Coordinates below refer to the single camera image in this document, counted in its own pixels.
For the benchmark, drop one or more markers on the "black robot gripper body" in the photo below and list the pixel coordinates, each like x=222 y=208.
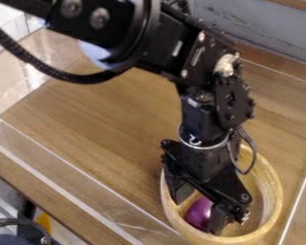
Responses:
x=212 y=167

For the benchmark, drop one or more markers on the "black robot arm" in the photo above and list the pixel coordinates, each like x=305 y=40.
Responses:
x=155 y=35

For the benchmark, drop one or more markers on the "clear acrylic tray wall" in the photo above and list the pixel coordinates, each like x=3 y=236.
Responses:
x=80 y=149

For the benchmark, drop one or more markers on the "brown wooden bowl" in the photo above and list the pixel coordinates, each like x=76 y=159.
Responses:
x=264 y=185

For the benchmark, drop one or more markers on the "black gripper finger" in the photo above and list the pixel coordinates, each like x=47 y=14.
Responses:
x=219 y=221
x=179 y=186

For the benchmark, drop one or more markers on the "purple toy eggplant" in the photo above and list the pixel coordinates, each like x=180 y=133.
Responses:
x=198 y=215

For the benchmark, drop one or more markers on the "black clamp with cable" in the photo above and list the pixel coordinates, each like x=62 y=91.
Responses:
x=30 y=233

